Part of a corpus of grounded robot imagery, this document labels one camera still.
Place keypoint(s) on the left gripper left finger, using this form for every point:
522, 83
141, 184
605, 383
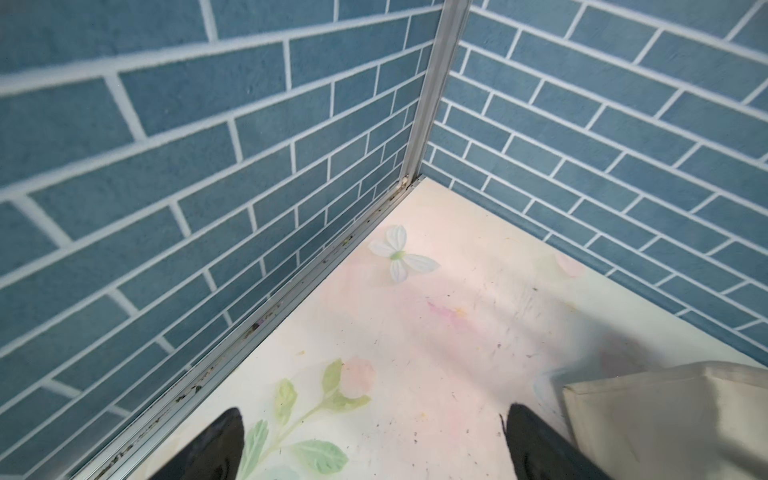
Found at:
215, 453

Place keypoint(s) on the beige canvas tote bag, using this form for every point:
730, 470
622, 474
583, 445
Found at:
706, 420

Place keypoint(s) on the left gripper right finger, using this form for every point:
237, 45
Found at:
538, 451

